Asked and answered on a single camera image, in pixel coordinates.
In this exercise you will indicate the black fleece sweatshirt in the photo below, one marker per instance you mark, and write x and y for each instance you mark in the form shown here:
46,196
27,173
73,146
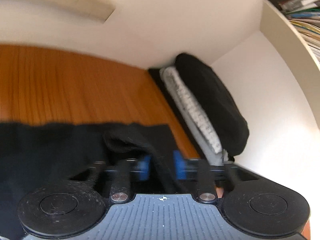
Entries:
50,155

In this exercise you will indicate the grey white garment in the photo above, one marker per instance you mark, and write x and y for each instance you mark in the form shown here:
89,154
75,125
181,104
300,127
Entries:
192,110

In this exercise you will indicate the white wall shelf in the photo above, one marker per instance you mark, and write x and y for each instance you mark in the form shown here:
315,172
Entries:
280,30

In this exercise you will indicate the window sill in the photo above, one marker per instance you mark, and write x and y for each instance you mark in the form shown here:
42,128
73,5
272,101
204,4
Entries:
62,2

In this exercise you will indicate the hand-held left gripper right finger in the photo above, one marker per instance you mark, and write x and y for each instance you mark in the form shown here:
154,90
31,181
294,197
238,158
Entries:
178,167

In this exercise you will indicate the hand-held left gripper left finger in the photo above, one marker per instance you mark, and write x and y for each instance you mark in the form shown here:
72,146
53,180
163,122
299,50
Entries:
144,170

